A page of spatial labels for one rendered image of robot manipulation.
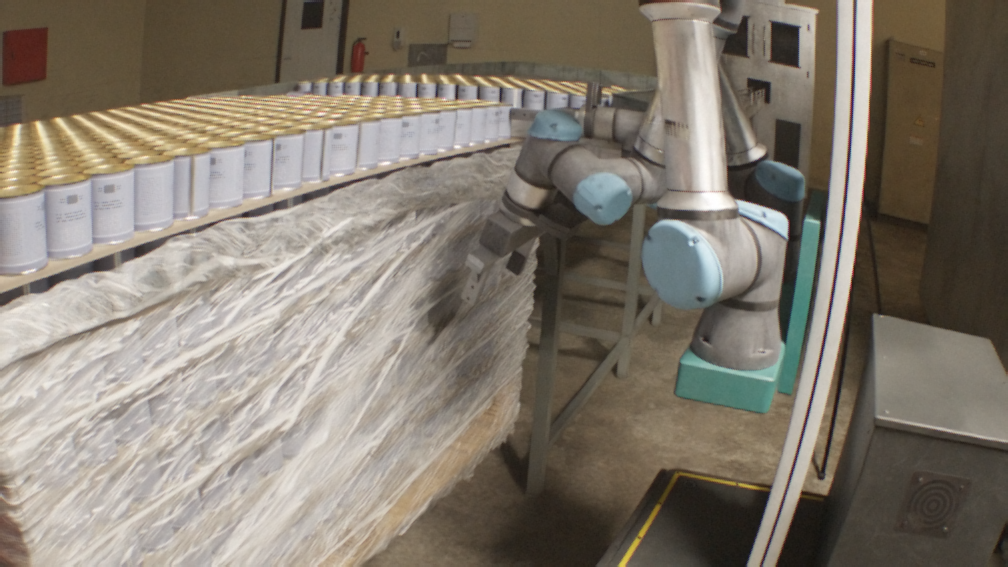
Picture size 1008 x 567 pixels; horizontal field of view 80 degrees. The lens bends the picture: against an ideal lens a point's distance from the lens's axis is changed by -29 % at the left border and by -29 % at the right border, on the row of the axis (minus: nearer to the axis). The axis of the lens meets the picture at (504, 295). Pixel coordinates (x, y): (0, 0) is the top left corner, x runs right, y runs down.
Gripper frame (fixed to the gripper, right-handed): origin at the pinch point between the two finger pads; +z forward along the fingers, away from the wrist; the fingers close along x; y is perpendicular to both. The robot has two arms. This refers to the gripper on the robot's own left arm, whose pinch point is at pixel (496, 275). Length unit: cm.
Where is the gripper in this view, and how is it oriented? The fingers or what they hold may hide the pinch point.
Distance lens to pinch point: 138.3
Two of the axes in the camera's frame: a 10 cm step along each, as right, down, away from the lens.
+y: -7.9, -5.5, 2.8
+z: -3.1, 7.4, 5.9
